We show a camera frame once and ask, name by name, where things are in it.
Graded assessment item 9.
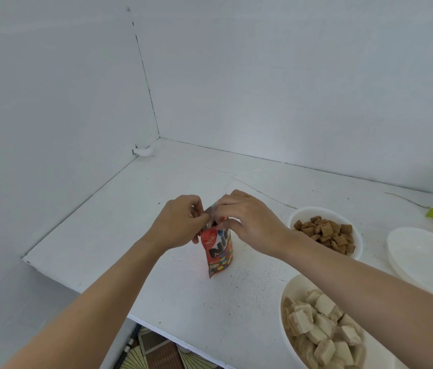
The person's right hand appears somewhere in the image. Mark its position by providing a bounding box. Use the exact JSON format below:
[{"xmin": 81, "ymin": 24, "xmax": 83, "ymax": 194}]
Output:
[{"xmin": 211, "ymin": 189, "xmax": 292, "ymax": 260}]

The person's left hand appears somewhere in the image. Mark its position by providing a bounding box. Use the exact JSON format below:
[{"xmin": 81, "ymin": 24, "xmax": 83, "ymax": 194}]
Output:
[{"xmin": 143, "ymin": 194, "xmax": 211, "ymax": 252}]

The red Nips candy bag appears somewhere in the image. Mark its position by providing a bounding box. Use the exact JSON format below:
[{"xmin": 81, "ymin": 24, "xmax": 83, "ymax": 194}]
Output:
[{"xmin": 200, "ymin": 200, "xmax": 234, "ymax": 279}]

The pile of brown pillow snacks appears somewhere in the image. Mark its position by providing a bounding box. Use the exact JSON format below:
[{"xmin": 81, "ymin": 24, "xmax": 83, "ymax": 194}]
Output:
[{"xmin": 293, "ymin": 215, "xmax": 356, "ymax": 255}]

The white round bowl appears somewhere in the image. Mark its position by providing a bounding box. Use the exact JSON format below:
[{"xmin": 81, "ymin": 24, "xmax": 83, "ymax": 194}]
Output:
[
  {"xmin": 280, "ymin": 273, "xmax": 409, "ymax": 369},
  {"xmin": 288, "ymin": 206, "xmax": 364, "ymax": 262},
  {"xmin": 387, "ymin": 226, "xmax": 433, "ymax": 306}
]

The pile of beige wafer cubes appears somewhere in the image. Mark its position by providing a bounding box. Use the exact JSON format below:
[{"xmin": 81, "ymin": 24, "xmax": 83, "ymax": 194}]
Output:
[{"xmin": 282, "ymin": 289, "xmax": 367, "ymax": 369}]

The person's left forearm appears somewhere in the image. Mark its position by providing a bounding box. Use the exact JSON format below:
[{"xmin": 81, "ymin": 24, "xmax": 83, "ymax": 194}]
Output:
[{"xmin": 3, "ymin": 234, "xmax": 163, "ymax": 369}]

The person's right forearm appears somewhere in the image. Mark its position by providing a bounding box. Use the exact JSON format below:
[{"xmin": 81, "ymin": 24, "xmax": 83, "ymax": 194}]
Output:
[{"xmin": 277, "ymin": 228, "xmax": 433, "ymax": 369}]

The thin black pole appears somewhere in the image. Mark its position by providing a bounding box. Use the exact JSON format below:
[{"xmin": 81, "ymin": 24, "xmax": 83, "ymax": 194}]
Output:
[{"xmin": 112, "ymin": 324, "xmax": 142, "ymax": 369}]

